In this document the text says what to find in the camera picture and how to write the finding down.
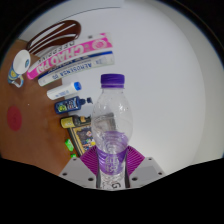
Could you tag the brown bottle yellow label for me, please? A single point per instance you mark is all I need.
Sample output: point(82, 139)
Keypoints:
point(68, 122)

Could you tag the white bottle blue cap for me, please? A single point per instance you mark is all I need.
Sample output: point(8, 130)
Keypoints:
point(63, 91)

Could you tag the clear purple-capped water bottle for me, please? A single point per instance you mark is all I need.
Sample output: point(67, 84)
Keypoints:
point(111, 126)

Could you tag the pink shuttlecock tube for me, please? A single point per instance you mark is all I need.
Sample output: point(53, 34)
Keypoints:
point(73, 53)

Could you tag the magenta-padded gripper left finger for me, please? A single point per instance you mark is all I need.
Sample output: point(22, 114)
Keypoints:
point(81, 170)

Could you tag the dark blue pump bottle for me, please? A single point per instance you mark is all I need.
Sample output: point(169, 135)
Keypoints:
point(68, 106)

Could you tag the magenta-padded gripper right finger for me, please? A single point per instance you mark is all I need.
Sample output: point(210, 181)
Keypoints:
point(143, 170)

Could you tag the flat round red coaster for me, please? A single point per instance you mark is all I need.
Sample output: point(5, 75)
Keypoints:
point(14, 118)

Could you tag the dark brown wooden chair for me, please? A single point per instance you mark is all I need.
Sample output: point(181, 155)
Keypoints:
point(71, 29)

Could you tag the white and blue shuttlecock tube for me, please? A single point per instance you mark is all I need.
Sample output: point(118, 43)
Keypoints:
point(80, 66)

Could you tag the white mug blue-yellow print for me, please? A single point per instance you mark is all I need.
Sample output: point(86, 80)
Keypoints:
point(20, 63)

